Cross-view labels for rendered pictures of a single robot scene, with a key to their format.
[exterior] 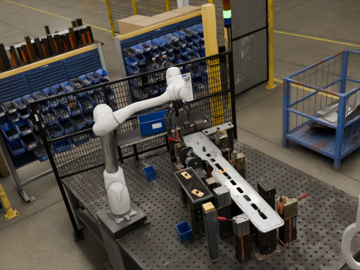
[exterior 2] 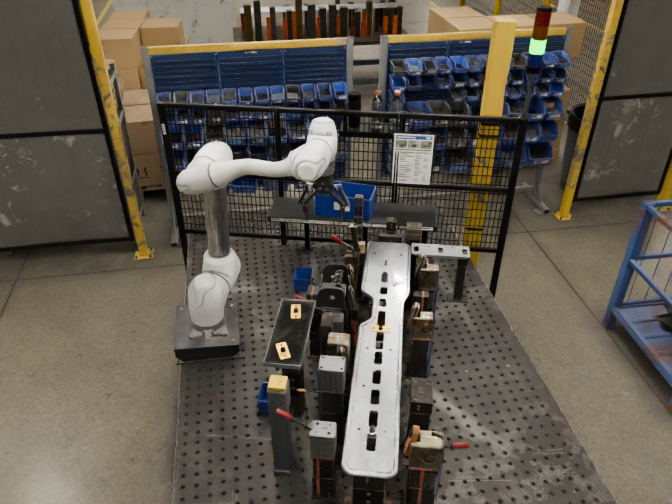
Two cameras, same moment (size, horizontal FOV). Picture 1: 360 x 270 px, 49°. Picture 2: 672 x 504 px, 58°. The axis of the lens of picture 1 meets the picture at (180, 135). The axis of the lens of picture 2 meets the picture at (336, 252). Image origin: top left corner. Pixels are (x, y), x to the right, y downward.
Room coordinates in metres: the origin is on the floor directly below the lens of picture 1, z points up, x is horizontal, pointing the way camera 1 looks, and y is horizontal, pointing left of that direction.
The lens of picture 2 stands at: (0.64, -0.89, 2.72)
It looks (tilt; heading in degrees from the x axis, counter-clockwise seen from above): 35 degrees down; 24
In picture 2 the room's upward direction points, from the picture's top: straight up
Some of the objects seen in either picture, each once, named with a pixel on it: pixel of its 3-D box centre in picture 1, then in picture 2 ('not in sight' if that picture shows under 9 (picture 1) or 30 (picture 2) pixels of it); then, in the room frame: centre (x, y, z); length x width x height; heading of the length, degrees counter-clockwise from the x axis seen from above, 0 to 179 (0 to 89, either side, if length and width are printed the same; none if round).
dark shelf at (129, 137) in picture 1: (160, 128); (352, 213); (3.27, 0.17, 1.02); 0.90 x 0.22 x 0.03; 107
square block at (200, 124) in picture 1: (200, 137); (411, 254); (3.22, -0.19, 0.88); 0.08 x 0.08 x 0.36; 17
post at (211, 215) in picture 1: (211, 233); (281, 427); (1.90, -0.11, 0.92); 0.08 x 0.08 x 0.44; 17
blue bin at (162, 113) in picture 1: (155, 122); (345, 200); (3.26, 0.21, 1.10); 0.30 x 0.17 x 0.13; 100
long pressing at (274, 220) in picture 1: (224, 172); (382, 333); (2.45, -0.30, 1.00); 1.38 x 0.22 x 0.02; 17
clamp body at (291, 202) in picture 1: (287, 220); (423, 471); (1.96, -0.64, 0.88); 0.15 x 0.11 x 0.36; 107
